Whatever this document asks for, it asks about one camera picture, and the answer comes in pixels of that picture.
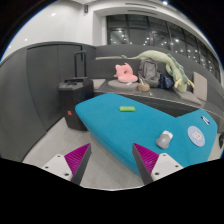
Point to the green dragon plush toy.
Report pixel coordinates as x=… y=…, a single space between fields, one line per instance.
x=173 y=68

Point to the pink plush toy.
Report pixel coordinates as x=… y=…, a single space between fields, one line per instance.
x=124 y=73

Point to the teal upholstered bench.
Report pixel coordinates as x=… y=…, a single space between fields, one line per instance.
x=117 y=131

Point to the grey computer mouse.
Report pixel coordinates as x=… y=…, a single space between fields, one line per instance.
x=164 y=139

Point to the white pen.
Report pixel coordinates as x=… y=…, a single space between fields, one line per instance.
x=205 y=120

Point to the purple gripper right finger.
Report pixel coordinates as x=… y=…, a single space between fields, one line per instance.
x=153 y=166

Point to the green rectangular case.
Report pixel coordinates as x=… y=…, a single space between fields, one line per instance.
x=127 y=109

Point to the grey backpack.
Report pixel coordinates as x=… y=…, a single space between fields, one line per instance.
x=148 y=72

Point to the black rolling suitcase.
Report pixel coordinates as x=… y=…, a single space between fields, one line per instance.
x=72 y=92

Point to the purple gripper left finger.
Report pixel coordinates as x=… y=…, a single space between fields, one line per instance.
x=71 y=166

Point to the dark blue bag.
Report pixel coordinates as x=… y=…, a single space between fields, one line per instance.
x=165 y=82

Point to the small beige woven basket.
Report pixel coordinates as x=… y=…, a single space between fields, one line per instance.
x=143 y=87

